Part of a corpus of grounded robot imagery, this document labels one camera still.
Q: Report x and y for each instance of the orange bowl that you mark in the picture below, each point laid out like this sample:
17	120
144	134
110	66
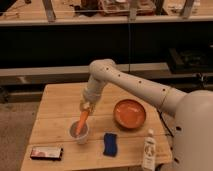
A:
129	114

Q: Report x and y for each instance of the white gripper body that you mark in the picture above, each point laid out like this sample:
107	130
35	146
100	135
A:
86	105

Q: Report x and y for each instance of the orange pepper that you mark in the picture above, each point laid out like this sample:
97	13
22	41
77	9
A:
83	117

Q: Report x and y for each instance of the long wooden shelf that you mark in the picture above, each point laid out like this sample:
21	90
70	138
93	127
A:
88	12

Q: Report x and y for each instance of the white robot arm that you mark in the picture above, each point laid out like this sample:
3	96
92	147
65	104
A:
193	112

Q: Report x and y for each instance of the white ceramic cup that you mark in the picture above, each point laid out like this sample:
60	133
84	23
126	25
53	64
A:
82	137

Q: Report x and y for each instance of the white squeeze bottle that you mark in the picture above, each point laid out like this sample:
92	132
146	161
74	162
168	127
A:
149	152

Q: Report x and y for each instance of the blue sponge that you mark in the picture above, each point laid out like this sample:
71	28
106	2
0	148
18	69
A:
110	145

